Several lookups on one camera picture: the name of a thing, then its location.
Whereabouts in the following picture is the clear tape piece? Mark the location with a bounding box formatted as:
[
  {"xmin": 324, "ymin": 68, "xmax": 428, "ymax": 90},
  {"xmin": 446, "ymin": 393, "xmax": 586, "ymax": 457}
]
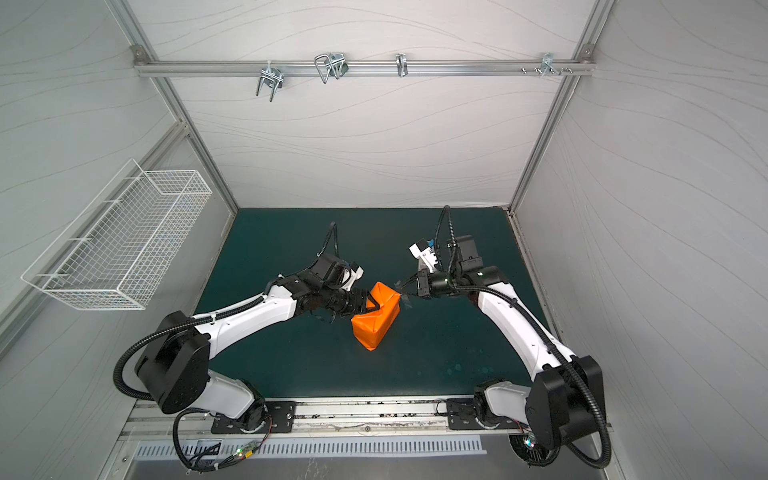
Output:
[{"xmin": 394, "ymin": 280, "xmax": 413, "ymax": 310}]

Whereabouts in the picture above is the orange wrapping paper sheet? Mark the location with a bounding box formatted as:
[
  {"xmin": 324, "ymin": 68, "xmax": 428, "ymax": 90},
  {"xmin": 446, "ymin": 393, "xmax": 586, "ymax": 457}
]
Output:
[{"xmin": 351, "ymin": 282, "xmax": 401, "ymax": 351}]

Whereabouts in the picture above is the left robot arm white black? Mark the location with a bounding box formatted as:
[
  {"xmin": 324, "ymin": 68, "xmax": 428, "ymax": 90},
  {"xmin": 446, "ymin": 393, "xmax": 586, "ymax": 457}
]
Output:
[{"xmin": 113, "ymin": 275, "xmax": 381, "ymax": 419}]

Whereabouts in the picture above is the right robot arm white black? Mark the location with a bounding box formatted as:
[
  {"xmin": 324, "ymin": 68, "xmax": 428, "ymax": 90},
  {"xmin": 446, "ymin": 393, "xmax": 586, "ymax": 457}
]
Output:
[{"xmin": 396, "ymin": 266, "xmax": 613, "ymax": 469}]

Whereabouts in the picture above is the green table mat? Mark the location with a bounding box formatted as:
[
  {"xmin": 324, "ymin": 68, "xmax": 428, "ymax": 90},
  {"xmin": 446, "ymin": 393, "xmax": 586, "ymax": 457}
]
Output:
[{"xmin": 192, "ymin": 209, "xmax": 530, "ymax": 398}]

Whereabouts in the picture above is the white vent strip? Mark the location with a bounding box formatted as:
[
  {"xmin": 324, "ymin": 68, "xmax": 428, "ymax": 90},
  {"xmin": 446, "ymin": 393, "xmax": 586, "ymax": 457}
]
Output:
[{"xmin": 134, "ymin": 435, "xmax": 487, "ymax": 461}]

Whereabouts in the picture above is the metal u-bolt clamp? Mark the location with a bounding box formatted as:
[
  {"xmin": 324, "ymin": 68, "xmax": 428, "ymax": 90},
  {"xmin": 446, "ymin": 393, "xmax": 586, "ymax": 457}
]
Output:
[
  {"xmin": 314, "ymin": 52, "xmax": 349, "ymax": 84},
  {"xmin": 255, "ymin": 64, "xmax": 284, "ymax": 102}
]

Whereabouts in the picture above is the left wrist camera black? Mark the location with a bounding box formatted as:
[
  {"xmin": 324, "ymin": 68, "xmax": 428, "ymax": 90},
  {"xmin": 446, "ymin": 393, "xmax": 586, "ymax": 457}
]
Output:
[{"xmin": 310, "ymin": 222, "xmax": 364, "ymax": 293}]

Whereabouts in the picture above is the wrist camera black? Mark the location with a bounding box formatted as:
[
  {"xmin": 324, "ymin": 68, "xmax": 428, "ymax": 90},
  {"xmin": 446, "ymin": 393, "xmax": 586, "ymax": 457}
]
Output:
[
  {"xmin": 310, "ymin": 222, "xmax": 364, "ymax": 293},
  {"xmin": 409, "ymin": 205, "xmax": 484, "ymax": 276}
]

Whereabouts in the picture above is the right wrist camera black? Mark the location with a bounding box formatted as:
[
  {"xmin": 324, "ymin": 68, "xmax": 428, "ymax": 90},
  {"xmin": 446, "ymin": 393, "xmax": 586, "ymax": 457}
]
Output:
[{"xmin": 409, "ymin": 205, "xmax": 484, "ymax": 276}]

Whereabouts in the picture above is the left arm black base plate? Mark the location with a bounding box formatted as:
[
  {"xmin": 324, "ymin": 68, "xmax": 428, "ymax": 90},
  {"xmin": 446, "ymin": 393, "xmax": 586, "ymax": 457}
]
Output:
[{"xmin": 211, "ymin": 399, "xmax": 297, "ymax": 435}]

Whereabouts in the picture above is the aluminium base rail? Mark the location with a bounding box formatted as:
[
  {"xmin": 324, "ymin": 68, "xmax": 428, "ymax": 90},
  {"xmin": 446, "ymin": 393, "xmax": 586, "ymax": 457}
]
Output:
[{"xmin": 118, "ymin": 394, "xmax": 529, "ymax": 441}]

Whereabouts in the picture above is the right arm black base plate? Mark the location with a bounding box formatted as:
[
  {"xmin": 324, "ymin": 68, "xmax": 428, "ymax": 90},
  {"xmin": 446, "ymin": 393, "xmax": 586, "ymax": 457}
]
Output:
[{"xmin": 444, "ymin": 398, "xmax": 516, "ymax": 431}]

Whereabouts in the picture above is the left black cable bundle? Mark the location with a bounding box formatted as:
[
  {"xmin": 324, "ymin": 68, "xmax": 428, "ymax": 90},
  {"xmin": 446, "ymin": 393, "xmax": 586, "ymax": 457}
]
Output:
[{"xmin": 172, "ymin": 407, "xmax": 274, "ymax": 474}]

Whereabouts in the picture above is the right black cable coil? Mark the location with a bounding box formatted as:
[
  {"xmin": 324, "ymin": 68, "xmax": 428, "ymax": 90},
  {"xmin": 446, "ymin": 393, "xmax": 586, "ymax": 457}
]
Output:
[{"xmin": 508, "ymin": 428, "xmax": 562, "ymax": 469}]

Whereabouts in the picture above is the white wire basket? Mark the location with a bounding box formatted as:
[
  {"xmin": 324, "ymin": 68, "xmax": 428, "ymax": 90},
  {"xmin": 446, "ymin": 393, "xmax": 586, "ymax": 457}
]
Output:
[{"xmin": 21, "ymin": 159, "xmax": 212, "ymax": 311}]

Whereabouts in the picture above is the aluminium cross rail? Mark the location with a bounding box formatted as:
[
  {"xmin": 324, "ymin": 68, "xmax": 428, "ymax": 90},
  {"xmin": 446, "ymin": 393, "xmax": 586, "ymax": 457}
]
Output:
[{"xmin": 134, "ymin": 57, "xmax": 596, "ymax": 78}]

